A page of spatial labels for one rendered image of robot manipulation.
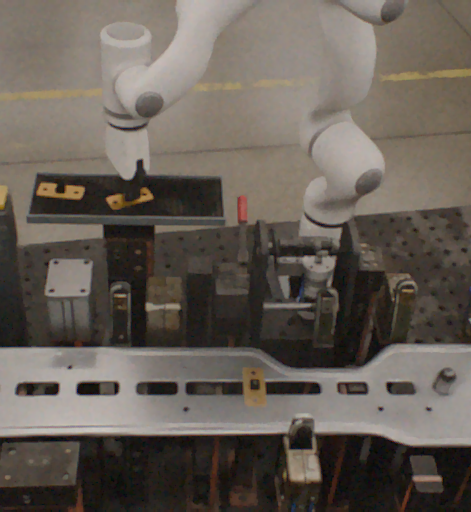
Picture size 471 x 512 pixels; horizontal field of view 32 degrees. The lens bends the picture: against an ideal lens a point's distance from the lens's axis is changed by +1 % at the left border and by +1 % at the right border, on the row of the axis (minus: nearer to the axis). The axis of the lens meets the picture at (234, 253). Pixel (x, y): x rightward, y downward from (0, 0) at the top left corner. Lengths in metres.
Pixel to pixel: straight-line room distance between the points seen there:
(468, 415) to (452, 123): 2.85
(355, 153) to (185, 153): 2.12
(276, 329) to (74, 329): 0.39
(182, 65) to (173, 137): 2.53
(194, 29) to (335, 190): 0.53
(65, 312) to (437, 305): 1.01
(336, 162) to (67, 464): 0.80
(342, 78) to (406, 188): 2.12
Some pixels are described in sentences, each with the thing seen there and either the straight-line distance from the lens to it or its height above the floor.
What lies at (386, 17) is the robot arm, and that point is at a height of 1.52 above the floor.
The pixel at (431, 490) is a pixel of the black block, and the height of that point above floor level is 0.99.
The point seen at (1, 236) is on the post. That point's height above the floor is 1.09.
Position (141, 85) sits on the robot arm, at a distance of 1.35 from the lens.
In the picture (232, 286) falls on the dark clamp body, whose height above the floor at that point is 1.08.
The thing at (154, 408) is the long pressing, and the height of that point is 1.00.
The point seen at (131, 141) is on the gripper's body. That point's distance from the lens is 1.47.
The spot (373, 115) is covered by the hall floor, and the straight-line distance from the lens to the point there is 4.19.
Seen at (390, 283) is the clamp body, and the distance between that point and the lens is 1.62.
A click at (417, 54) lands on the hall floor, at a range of 4.81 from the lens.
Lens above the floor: 2.14
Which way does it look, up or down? 41 degrees down
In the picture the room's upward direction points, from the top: 5 degrees clockwise
